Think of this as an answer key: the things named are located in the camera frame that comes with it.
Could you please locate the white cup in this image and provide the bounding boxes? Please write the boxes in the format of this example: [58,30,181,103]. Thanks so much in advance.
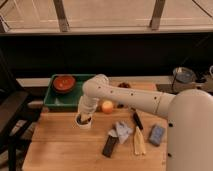
[75,114,92,129]

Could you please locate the black marker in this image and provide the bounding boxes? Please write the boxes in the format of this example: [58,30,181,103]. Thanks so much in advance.
[133,112,143,130]

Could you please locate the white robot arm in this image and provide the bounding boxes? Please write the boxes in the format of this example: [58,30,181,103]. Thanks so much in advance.
[78,74,213,171]

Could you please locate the black rectangular remote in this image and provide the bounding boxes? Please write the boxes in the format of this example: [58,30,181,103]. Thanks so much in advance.
[102,135,118,158]

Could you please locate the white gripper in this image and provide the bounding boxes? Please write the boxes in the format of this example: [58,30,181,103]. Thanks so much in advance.
[78,95,99,123]

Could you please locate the blue bowl in background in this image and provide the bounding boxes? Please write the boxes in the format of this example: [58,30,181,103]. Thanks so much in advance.
[173,67,195,84]

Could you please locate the blue sponge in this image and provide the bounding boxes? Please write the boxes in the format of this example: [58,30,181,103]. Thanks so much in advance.
[149,124,165,146]

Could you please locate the light blue crumpled cloth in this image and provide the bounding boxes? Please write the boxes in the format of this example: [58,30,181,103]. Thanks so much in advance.
[108,121,133,144]

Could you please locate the green plastic tray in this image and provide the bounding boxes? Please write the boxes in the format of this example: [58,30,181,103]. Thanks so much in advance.
[44,74,94,111]

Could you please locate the black chair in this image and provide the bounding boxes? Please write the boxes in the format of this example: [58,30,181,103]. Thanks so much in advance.
[0,50,41,171]

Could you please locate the red bowl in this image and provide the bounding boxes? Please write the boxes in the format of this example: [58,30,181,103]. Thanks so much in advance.
[52,75,76,93]

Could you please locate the orange ball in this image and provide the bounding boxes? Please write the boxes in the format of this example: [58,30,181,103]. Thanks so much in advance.
[101,101,114,114]

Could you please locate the dark brown small object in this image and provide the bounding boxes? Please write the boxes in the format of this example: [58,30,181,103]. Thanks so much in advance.
[118,82,131,88]

